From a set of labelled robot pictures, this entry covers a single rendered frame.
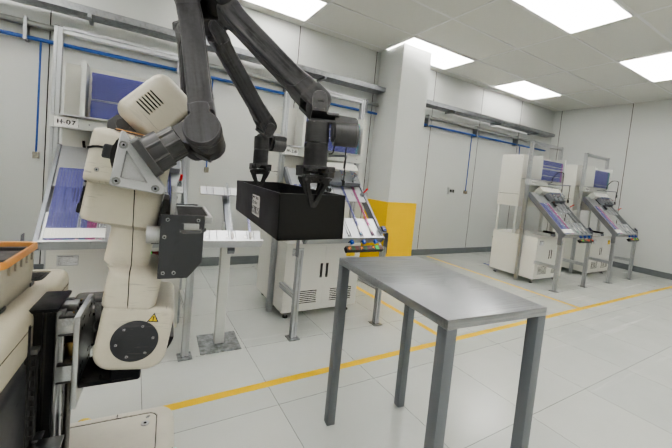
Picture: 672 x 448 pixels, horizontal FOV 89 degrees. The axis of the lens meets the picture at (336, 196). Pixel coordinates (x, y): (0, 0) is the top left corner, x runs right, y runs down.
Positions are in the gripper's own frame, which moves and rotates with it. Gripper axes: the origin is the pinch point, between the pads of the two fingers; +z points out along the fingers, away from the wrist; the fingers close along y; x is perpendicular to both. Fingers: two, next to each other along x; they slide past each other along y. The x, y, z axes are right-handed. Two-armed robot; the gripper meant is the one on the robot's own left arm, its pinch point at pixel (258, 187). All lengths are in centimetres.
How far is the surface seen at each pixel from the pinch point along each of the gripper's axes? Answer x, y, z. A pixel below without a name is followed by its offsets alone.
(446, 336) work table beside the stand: -41, -64, 36
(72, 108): 89, 138, -35
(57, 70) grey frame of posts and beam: 94, 126, -54
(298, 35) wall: -105, 288, -172
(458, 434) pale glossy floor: -98, -24, 113
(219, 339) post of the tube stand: -2, 91, 108
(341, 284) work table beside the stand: -41, 2, 43
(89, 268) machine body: 72, 106, 60
